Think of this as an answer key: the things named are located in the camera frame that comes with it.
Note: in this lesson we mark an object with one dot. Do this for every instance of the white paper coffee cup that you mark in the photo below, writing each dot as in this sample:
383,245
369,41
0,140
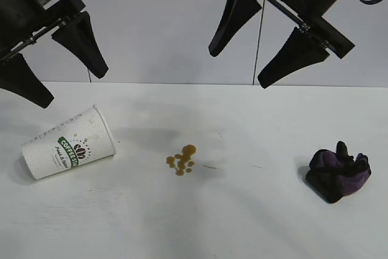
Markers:
60,150

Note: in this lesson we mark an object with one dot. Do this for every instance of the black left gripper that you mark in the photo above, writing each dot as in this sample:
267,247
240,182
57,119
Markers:
21,13

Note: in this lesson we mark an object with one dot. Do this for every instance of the purple and black cloth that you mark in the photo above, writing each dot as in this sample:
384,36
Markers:
333,177

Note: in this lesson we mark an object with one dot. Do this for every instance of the brown coffee spill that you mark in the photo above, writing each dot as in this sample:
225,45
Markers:
188,150

